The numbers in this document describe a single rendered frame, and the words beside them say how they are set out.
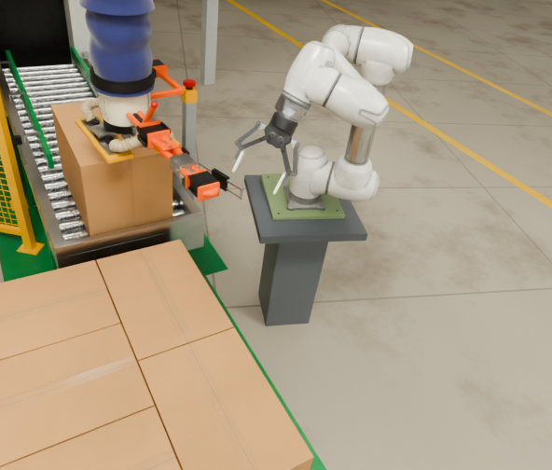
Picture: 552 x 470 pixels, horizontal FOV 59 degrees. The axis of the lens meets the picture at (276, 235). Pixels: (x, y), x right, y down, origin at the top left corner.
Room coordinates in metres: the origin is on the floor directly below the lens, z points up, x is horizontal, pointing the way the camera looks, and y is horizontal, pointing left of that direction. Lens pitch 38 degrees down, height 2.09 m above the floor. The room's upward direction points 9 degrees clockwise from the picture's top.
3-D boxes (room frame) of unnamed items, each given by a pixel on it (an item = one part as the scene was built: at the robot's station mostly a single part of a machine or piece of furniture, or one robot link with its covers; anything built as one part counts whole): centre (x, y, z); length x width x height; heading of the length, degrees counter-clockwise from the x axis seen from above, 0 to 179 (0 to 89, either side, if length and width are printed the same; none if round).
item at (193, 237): (1.74, 0.66, 0.48); 0.70 x 0.03 x 0.15; 125
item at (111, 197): (2.04, 0.85, 0.75); 0.60 x 0.40 x 0.40; 36
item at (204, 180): (1.25, 0.25, 1.24); 0.08 x 0.07 x 0.05; 42
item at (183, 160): (1.36, 0.33, 1.24); 0.07 x 0.07 x 0.04; 42
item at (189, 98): (2.50, 0.58, 0.50); 0.07 x 0.07 x 1.00; 35
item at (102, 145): (1.64, 0.71, 1.14); 0.34 x 0.10 x 0.05; 42
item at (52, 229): (2.51, 1.60, 0.50); 2.31 x 0.05 x 0.19; 35
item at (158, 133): (1.52, 0.48, 1.24); 0.10 x 0.08 x 0.06; 132
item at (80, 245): (1.74, 0.66, 0.58); 0.70 x 0.03 x 0.06; 125
